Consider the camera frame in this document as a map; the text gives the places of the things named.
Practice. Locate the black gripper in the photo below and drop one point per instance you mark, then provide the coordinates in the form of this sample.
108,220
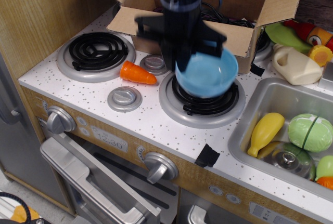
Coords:
180,32

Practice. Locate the light blue plastic bowl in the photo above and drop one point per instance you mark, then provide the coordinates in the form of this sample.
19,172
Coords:
208,76

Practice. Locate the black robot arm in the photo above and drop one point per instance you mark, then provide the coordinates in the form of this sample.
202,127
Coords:
180,32

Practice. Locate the rear grey burner cap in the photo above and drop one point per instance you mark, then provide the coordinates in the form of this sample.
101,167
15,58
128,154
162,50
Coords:
154,64

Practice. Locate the grey burner cap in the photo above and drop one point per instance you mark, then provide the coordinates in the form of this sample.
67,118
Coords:
154,64
124,99

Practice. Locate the orange toy carrot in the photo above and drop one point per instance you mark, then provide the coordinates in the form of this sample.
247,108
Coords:
134,73

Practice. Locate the front grey burner cap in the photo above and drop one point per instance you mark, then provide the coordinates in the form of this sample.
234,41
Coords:
124,99

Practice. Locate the right black stove burner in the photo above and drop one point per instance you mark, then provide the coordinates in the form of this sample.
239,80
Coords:
202,113

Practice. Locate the black stove burner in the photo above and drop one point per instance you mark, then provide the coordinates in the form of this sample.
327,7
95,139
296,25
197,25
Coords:
202,113
94,57

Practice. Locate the brown cardboard box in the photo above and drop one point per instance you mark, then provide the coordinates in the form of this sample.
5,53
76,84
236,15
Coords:
241,41

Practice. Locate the left black stove burner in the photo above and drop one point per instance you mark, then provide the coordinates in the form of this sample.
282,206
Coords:
94,57

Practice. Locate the black tape on box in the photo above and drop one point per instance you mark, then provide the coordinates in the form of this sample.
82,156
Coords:
257,70

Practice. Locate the rear right stove burner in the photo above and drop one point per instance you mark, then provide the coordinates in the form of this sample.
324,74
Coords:
264,48

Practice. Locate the steel sink basin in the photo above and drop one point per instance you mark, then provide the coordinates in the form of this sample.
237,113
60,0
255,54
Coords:
280,158

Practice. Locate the oven clock display panel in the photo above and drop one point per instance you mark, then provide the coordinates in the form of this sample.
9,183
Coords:
110,139

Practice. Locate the green plastic plate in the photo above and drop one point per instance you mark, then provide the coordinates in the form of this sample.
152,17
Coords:
280,34

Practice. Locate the black tape piece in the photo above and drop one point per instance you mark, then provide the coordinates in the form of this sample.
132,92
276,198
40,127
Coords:
207,157

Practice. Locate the right grey stove knob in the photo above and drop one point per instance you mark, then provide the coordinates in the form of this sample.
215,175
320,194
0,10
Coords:
160,167

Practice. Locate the grey stove knob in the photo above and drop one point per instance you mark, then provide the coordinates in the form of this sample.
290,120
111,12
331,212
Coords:
59,120
160,167

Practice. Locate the yellow toy squash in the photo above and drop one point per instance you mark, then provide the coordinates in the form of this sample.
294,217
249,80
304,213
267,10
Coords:
264,132

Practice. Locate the cream toy milk jug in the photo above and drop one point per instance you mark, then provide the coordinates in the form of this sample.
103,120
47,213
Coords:
295,67

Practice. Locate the left grey stove knob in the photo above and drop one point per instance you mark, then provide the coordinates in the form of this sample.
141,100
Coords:
59,120

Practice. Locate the red toy ketchup bottle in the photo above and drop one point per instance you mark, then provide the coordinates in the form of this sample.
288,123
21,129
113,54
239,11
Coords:
310,33

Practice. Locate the yellow toy corn piece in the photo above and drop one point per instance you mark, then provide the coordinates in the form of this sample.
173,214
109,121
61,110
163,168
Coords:
320,54

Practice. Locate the grey oven door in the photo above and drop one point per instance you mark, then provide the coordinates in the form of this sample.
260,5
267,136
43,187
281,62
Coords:
106,188

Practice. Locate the green toy cabbage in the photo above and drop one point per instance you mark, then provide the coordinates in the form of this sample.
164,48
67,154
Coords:
310,132

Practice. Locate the grey refrigerator door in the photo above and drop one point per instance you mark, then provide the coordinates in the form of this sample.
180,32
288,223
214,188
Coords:
21,159

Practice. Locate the light green toy pear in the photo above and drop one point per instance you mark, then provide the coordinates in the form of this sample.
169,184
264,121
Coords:
324,167

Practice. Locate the orange toy in sink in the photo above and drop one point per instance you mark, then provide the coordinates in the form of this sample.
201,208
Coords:
326,181

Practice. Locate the orange object on floor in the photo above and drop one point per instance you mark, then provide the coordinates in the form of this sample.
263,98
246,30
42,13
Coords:
20,215

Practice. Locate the grey dishwasher handle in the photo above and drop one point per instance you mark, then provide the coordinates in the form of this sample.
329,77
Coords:
196,215

